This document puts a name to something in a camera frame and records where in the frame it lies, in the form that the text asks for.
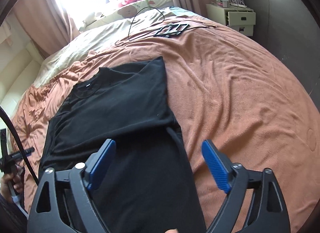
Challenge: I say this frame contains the black long-sleeve sweatshirt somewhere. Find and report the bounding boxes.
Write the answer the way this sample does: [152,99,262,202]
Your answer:
[39,57,206,232]

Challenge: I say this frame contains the person left hand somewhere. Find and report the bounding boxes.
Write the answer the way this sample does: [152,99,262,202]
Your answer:
[1,165,24,203]

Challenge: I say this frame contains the rust orange bed blanket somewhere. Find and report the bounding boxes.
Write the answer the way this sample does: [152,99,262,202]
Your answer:
[12,16,319,232]

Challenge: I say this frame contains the cream padded headboard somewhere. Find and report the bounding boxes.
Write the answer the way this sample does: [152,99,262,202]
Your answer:
[1,42,43,112]

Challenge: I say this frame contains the cream bed sheet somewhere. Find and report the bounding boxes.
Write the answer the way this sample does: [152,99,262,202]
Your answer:
[33,7,174,88]

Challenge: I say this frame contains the black patterned item on bed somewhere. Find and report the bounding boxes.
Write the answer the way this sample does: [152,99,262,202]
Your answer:
[153,24,189,38]

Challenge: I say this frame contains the white bedside cabinet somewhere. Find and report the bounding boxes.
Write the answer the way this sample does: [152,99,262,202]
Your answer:
[206,4,256,37]

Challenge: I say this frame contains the left pink curtain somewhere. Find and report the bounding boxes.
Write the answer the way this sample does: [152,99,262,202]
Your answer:
[13,0,80,58]

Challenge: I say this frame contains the bear print pillow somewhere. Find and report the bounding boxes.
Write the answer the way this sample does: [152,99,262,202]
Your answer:
[79,0,174,32]

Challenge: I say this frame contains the thick black cable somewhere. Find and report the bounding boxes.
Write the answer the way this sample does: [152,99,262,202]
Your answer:
[0,105,41,186]

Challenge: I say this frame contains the black cable on bed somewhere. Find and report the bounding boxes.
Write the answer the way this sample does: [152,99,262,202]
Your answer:
[114,6,166,46]

